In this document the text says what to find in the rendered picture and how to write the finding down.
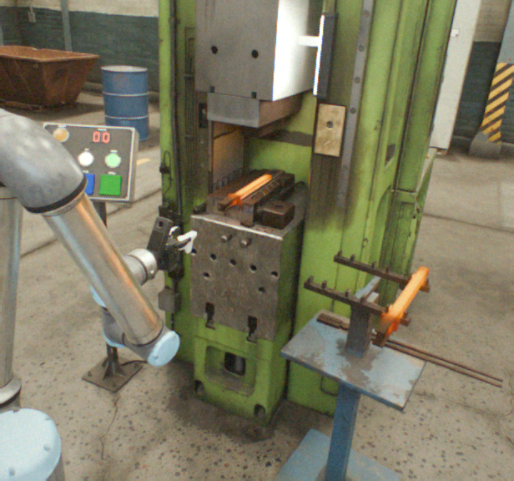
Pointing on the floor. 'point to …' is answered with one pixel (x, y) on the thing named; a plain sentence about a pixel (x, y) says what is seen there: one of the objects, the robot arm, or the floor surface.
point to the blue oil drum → (126, 98)
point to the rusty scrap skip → (42, 78)
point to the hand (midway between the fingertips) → (185, 230)
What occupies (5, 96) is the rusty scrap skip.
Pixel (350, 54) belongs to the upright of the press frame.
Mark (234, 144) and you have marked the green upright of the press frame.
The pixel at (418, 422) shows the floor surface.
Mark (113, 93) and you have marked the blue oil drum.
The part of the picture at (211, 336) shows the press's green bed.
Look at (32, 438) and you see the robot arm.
